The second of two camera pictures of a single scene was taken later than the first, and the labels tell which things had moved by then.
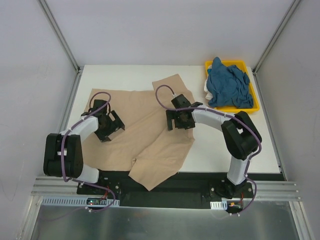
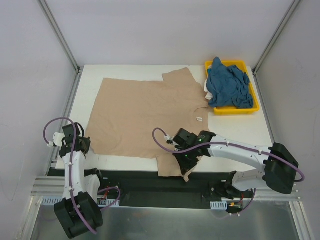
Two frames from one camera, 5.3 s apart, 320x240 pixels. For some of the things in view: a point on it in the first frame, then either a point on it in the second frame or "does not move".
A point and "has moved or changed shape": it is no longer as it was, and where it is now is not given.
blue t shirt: [228, 86] does not move
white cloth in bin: [209, 96] does not move
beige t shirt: [147, 147] has moved or changed shape
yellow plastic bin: [256, 107] does not move
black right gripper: [175, 120] to [187, 160]
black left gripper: [113, 124] to [83, 144]
